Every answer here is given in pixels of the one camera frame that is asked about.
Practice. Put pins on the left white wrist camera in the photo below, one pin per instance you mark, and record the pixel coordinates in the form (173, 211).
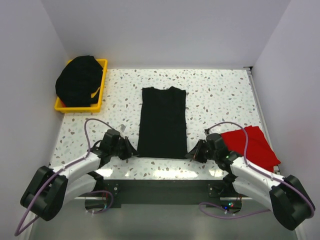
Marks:
(122, 128)

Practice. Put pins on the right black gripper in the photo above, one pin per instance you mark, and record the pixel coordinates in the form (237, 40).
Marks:
(199, 150)

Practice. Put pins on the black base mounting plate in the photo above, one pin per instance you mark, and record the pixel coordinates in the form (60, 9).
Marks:
(116, 193)

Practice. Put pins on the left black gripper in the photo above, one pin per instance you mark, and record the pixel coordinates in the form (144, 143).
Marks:
(126, 148)

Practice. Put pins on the yellow plastic bin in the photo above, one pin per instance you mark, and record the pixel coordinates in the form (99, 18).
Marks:
(93, 108)

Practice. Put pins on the black shirts pile in bin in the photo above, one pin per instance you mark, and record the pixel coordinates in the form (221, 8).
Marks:
(79, 82)

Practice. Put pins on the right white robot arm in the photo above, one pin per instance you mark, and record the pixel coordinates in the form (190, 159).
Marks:
(285, 197)

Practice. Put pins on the black t shirt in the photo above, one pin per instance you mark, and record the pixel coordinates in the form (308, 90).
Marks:
(163, 128)

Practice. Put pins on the folded red t shirt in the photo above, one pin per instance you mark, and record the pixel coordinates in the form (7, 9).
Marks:
(258, 152)

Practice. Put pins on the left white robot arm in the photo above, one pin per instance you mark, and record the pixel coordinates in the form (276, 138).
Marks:
(51, 188)

